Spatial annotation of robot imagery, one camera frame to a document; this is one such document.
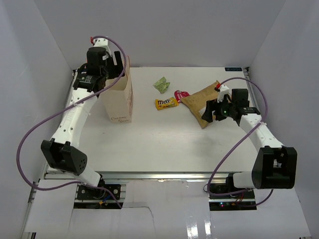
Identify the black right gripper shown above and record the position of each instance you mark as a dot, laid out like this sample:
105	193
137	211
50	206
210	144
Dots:
213	105

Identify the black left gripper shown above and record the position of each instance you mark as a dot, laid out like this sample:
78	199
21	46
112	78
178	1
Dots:
116	69

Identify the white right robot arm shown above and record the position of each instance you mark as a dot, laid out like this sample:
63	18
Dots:
275	164

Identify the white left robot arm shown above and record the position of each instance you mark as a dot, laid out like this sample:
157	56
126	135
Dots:
61	151

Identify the large brown kraft snack bag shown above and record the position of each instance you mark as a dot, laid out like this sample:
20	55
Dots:
197	102

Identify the pink red snack packet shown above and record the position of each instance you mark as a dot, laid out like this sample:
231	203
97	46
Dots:
180	94

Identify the blue right corner label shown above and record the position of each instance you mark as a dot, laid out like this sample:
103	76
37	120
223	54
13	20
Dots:
233	69

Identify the yellow M&M's packet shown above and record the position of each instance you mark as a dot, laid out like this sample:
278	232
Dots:
164	104

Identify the green crumpled snack packet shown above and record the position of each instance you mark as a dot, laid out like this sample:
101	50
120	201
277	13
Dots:
161	85

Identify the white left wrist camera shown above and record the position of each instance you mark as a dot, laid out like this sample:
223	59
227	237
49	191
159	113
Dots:
100	42

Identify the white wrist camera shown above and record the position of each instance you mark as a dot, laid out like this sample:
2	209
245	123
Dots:
222	91
100	42

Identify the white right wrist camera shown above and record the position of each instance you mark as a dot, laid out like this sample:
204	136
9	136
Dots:
222	91

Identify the cream paper bag orange handles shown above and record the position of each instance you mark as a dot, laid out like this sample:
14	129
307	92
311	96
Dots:
118	100

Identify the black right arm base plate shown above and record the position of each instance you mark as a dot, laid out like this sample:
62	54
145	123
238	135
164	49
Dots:
229	198

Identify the aluminium front rail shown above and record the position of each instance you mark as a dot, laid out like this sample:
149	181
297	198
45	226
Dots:
144	175

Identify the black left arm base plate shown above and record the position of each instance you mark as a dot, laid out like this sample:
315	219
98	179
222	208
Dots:
89	195

